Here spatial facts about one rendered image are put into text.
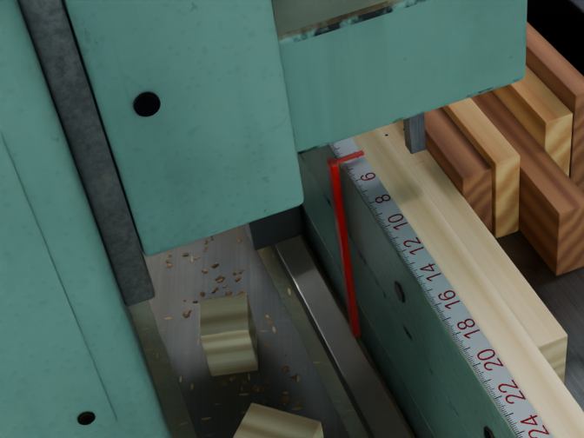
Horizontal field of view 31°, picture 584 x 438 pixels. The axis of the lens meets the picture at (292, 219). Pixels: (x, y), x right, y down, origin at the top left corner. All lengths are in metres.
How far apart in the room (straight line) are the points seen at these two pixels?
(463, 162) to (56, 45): 0.26
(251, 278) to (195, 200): 0.28
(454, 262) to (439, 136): 0.10
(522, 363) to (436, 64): 0.15
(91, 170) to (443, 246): 0.19
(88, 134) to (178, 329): 0.32
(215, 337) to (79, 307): 0.23
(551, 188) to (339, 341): 0.18
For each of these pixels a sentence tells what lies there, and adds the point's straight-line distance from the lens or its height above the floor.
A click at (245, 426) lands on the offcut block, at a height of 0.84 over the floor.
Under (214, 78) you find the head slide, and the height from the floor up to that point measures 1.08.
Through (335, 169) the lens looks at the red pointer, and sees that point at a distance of 0.58.
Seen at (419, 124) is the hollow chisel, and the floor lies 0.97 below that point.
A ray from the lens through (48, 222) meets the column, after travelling 0.41.
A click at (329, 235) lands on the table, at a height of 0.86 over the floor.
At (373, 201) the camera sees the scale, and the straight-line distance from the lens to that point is 0.56.
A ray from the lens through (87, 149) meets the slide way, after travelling 0.44.
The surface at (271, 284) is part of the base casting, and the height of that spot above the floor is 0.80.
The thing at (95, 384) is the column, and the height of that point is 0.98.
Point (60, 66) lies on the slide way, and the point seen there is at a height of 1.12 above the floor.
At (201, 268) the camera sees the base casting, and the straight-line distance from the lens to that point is 0.77.
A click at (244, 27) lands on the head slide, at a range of 0.43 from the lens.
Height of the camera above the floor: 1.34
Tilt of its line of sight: 43 degrees down
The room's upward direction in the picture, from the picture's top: 10 degrees counter-clockwise
